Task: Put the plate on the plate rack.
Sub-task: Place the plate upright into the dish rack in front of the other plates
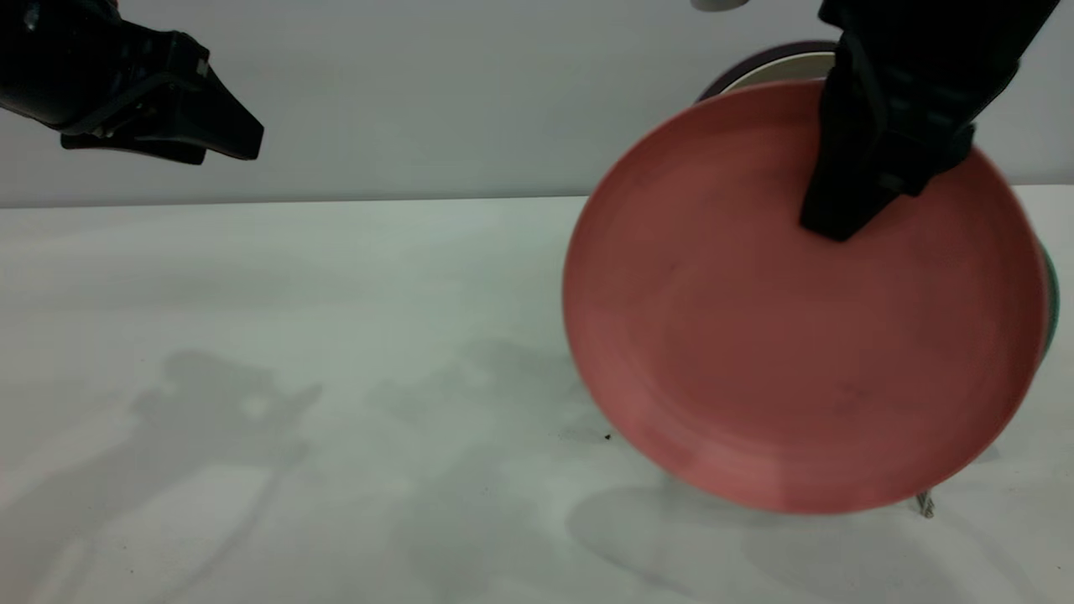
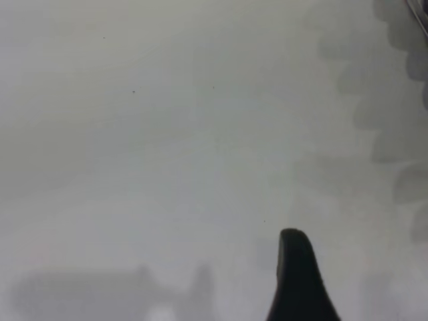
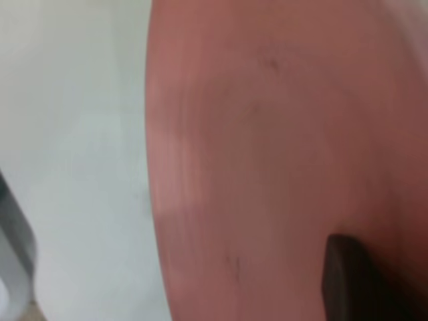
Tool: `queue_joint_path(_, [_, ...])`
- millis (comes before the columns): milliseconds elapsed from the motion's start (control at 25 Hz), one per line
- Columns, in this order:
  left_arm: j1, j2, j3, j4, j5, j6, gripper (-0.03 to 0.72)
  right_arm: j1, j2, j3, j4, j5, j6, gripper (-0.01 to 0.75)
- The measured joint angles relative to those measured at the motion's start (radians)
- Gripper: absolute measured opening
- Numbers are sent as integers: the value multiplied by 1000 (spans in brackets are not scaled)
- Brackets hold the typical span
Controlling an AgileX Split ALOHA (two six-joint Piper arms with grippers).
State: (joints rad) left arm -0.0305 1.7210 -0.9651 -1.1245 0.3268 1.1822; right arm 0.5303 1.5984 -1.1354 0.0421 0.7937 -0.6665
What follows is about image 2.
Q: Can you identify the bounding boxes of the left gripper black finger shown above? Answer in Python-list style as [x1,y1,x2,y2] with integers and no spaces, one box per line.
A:
[265,228,342,321]

